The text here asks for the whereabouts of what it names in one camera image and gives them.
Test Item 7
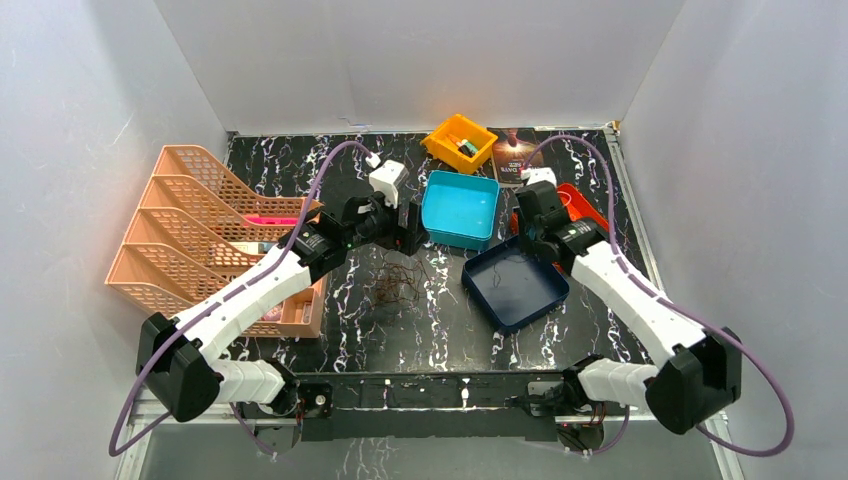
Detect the orange square tray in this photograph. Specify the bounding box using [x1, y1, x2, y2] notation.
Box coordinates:
[511, 184, 609, 276]

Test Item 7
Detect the cable bundle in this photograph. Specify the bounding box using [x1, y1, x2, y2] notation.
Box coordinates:
[370, 258, 432, 313]

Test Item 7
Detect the cyan square tray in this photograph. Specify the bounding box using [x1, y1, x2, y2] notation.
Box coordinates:
[421, 171, 500, 251]

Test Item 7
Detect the black thin cable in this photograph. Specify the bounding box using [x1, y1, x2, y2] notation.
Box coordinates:
[488, 254, 531, 293]

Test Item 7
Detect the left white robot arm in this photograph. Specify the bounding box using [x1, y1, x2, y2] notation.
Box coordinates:
[137, 192, 429, 422]

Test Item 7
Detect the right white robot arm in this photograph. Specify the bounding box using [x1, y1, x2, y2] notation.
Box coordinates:
[516, 181, 742, 434]

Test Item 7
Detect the navy square tray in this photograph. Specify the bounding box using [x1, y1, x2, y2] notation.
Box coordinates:
[461, 236, 570, 334]

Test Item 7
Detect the dark paperback book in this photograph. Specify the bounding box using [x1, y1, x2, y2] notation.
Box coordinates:
[490, 128, 540, 188]

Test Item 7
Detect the yellow plastic bin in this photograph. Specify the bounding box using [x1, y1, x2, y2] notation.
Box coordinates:
[420, 114, 497, 175]

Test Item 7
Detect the red pen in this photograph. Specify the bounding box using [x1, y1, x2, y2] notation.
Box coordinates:
[447, 134, 464, 148]

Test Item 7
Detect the peach compartment organizer tray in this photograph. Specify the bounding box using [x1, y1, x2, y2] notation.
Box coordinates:
[243, 278, 326, 338]

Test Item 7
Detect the peach mesh file rack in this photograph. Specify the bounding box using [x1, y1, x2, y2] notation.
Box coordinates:
[105, 145, 321, 317]

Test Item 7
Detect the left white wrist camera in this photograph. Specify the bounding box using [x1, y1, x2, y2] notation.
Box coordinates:
[365, 153, 409, 209]

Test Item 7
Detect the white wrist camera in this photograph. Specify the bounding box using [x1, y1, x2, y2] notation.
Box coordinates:
[365, 153, 409, 209]
[520, 167, 557, 189]

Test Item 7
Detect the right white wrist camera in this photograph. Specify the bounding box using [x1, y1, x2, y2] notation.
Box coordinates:
[520, 167, 557, 189]

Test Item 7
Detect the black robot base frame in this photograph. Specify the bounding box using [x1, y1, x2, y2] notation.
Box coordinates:
[236, 370, 626, 453]

